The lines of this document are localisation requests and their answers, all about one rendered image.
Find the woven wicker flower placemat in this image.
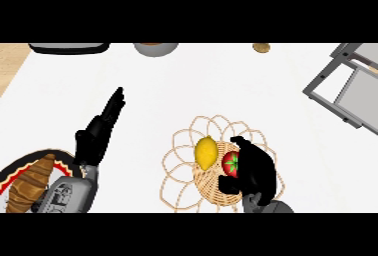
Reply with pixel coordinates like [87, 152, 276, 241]
[160, 114, 287, 214]

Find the grey metal tiered shelf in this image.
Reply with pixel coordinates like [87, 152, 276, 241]
[301, 42, 378, 137]

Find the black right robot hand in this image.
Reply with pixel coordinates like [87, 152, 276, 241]
[217, 135, 278, 207]

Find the small brown round object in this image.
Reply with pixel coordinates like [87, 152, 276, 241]
[253, 42, 272, 54]

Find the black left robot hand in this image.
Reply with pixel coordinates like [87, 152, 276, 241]
[72, 86, 127, 167]

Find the red tomato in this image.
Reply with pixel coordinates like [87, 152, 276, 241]
[220, 151, 242, 179]

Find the brown croissant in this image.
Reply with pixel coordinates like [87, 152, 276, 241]
[4, 153, 58, 214]

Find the grey round bowl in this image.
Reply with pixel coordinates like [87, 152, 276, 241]
[133, 42, 180, 58]

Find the yellow lemon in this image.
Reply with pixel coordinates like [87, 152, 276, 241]
[193, 135, 220, 172]

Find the pale wooden board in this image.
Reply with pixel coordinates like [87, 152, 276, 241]
[0, 42, 33, 98]

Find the black red patterned plate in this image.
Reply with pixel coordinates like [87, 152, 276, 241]
[0, 148, 83, 214]

